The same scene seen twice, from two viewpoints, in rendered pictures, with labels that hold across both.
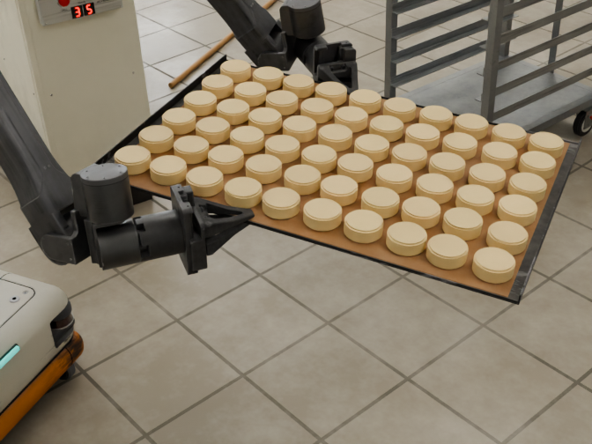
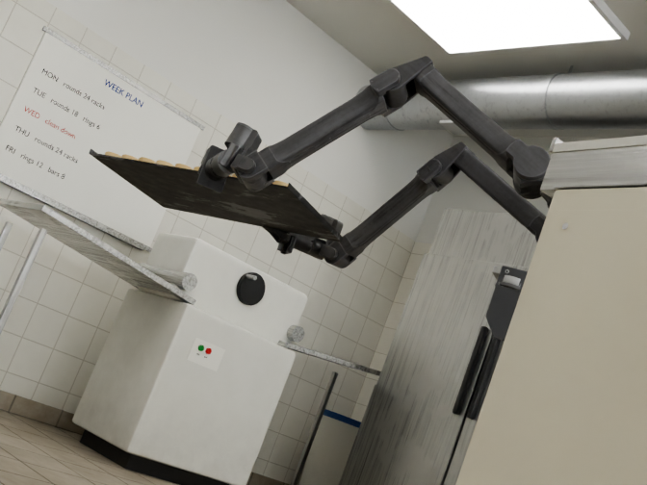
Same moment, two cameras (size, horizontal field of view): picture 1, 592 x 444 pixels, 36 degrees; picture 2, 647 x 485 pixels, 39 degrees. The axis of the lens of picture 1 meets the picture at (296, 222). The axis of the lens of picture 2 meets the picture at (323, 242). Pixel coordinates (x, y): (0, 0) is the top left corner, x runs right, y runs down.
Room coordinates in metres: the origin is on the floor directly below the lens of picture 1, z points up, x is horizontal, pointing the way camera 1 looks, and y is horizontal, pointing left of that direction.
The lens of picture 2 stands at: (3.52, 0.22, 0.50)
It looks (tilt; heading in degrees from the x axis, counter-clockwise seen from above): 11 degrees up; 180
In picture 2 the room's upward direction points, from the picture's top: 21 degrees clockwise
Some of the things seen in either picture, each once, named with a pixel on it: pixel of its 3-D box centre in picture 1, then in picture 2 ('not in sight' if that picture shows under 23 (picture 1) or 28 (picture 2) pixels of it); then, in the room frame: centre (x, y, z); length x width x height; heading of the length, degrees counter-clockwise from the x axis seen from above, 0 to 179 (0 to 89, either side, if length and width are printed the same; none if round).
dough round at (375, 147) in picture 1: (371, 148); not in sight; (1.13, -0.11, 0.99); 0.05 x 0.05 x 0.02
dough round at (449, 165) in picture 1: (447, 166); not in sight; (1.08, -0.22, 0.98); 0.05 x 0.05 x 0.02
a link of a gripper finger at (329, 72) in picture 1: (343, 89); not in sight; (1.35, -0.09, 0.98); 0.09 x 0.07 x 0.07; 19
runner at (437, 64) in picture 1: (455, 56); not in sight; (3.08, -0.62, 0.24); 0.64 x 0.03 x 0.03; 127
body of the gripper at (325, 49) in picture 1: (326, 65); (219, 167); (1.42, -0.06, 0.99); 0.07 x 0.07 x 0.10; 19
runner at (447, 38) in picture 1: (457, 33); not in sight; (3.08, -0.62, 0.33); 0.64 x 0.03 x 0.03; 127
